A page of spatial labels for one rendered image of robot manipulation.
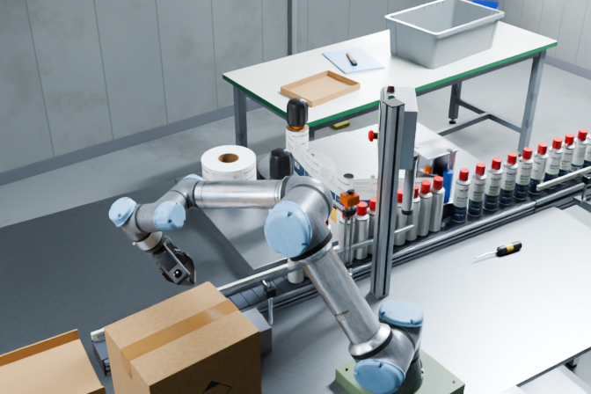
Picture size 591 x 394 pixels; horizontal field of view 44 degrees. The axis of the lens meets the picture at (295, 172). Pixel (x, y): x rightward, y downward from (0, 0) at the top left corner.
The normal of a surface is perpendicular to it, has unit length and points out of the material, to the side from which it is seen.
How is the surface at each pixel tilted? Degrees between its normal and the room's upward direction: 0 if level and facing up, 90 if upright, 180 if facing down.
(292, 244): 82
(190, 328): 0
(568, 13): 90
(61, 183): 0
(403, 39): 95
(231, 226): 0
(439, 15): 85
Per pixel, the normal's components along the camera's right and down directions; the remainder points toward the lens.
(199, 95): 0.59, 0.40
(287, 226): -0.46, 0.33
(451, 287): 0.00, -0.86
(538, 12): -0.81, 0.29
